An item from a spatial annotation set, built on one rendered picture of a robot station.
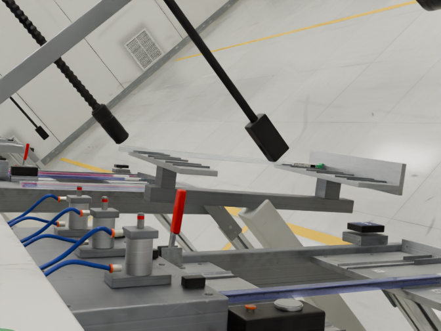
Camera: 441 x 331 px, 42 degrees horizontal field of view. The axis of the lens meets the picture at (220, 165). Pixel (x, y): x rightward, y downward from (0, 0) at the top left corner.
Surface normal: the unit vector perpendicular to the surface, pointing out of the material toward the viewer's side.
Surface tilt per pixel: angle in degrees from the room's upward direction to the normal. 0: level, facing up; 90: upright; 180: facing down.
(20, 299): 43
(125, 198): 90
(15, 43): 90
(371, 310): 0
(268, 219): 90
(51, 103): 90
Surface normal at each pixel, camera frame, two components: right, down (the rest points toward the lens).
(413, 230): -0.57, -0.75
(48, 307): 0.05, -1.00
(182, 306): 0.44, 0.07
